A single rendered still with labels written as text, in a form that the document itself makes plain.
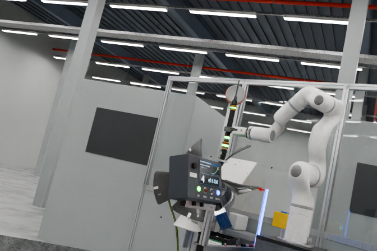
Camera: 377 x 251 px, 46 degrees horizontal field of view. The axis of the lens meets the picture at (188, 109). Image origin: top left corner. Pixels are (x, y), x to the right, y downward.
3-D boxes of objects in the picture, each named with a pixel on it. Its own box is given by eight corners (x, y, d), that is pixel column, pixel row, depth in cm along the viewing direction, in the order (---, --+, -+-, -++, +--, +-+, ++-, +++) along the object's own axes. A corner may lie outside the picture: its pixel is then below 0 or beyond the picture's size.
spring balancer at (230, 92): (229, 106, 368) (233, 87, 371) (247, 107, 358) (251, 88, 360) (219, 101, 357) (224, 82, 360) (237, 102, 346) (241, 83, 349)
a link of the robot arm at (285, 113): (298, 102, 266) (263, 134, 279) (286, 98, 254) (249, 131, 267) (307, 113, 262) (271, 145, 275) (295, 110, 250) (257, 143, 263)
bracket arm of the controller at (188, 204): (210, 209, 214) (211, 203, 215) (214, 211, 212) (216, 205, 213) (179, 205, 196) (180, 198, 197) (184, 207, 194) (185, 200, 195)
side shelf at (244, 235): (225, 229, 342) (226, 225, 342) (266, 241, 319) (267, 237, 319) (207, 227, 324) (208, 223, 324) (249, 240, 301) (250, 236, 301)
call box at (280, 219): (282, 228, 283) (285, 212, 284) (297, 233, 276) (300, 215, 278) (271, 227, 271) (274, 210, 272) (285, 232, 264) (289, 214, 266)
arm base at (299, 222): (316, 247, 236) (322, 212, 239) (310, 249, 219) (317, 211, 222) (281, 237, 245) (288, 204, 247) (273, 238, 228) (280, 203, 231)
